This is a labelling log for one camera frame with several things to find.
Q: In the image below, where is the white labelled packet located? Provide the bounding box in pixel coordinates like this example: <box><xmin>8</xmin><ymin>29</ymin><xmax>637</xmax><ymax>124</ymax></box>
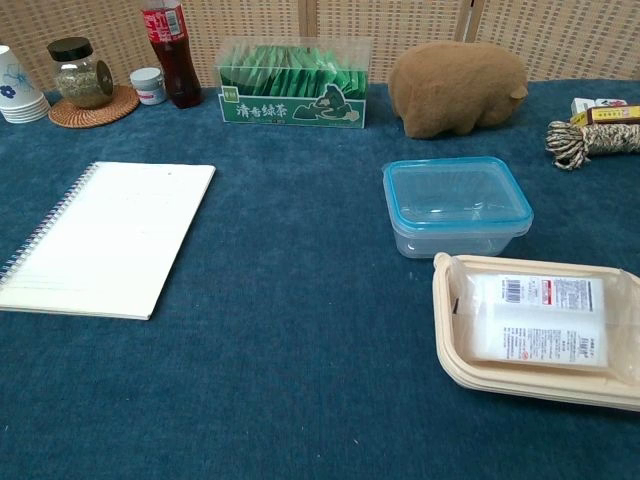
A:
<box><xmin>468</xmin><ymin>272</ymin><xmax>610</xmax><ymax>374</ymax></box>

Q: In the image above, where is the long yellow red box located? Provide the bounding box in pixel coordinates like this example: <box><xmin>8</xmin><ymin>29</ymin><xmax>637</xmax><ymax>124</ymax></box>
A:
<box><xmin>570</xmin><ymin>103</ymin><xmax>640</xmax><ymax>127</ymax></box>

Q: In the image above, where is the cola bottle red cap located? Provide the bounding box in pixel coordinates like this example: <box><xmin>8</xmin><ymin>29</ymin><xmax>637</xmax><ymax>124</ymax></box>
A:
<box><xmin>140</xmin><ymin>0</ymin><xmax>204</xmax><ymax>109</ymax></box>

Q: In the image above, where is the round woven rattan coaster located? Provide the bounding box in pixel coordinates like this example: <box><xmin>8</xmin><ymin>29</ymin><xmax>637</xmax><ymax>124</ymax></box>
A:
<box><xmin>48</xmin><ymin>84</ymin><xmax>141</xmax><ymax>129</ymax></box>

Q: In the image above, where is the glass jar black lid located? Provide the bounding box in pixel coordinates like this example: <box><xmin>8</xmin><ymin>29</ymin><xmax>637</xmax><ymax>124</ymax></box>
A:
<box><xmin>47</xmin><ymin>39</ymin><xmax>115</xmax><ymax>110</ymax></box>

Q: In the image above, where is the clear container blue lid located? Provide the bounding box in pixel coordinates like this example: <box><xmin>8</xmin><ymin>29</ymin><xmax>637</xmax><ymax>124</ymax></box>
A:
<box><xmin>382</xmin><ymin>156</ymin><xmax>535</xmax><ymax>260</ymax></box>

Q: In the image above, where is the brown plush animal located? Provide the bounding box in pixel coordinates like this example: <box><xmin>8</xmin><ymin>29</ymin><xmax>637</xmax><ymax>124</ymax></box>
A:
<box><xmin>388</xmin><ymin>41</ymin><xmax>530</xmax><ymax>138</ymax></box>

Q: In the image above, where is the clear green tea bag box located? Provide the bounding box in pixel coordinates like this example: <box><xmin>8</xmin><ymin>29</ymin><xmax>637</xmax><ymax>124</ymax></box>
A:
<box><xmin>215</xmin><ymin>36</ymin><xmax>374</xmax><ymax>130</ymax></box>

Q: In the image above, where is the woven bamboo folding screen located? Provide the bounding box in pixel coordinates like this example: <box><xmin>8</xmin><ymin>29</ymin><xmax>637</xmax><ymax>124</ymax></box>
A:
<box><xmin>0</xmin><ymin>0</ymin><xmax>640</xmax><ymax>94</ymax></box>

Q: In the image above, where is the small white cream jar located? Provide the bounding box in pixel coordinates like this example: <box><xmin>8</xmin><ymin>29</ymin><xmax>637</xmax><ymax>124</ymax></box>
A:
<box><xmin>129</xmin><ymin>67</ymin><xmax>167</xmax><ymax>106</ymax></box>

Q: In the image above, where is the beige plastic tray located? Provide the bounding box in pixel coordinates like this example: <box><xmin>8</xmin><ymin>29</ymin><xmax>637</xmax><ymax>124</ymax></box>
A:
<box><xmin>432</xmin><ymin>251</ymin><xmax>640</xmax><ymax>407</ymax></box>

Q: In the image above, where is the white spiral notebook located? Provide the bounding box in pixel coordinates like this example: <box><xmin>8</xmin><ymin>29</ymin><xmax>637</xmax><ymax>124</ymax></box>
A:
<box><xmin>0</xmin><ymin>160</ymin><xmax>217</xmax><ymax>322</ymax></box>

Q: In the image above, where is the coiled twisted rope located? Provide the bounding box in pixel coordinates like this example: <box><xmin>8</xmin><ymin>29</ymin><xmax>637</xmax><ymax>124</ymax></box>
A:
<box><xmin>544</xmin><ymin>119</ymin><xmax>640</xmax><ymax>172</ymax></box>

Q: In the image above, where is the floral paper cup stack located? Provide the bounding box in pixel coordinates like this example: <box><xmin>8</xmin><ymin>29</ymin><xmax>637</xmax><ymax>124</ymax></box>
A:
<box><xmin>0</xmin><ymin>44</ymin><xmax>52</xmax><ymax>125</ymax></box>

